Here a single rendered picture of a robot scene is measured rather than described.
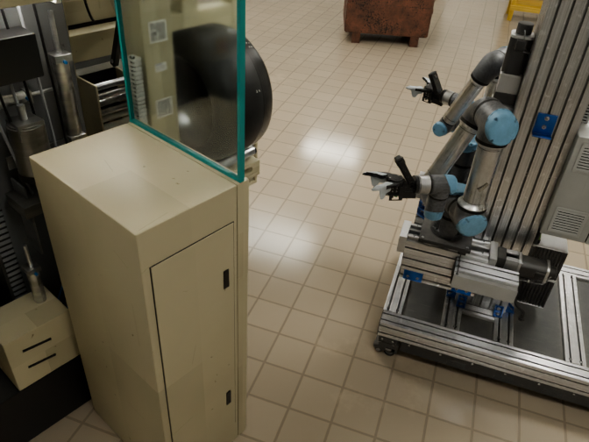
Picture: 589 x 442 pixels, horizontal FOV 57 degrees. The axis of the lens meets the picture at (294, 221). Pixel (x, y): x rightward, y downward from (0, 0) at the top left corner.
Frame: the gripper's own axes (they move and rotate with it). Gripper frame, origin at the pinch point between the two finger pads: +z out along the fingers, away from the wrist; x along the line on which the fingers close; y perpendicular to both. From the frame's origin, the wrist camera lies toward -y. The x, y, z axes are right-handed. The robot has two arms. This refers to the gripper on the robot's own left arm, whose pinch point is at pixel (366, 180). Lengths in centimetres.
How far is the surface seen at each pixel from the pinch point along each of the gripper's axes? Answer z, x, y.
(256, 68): 40, 38, -32
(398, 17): -160, 499, 4
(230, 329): 52, -33, 42
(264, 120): 36, 38, -11
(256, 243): 35, 111, 92
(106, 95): 103, 56, -16
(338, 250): -17, 102, 93
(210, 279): 58, -42, 14
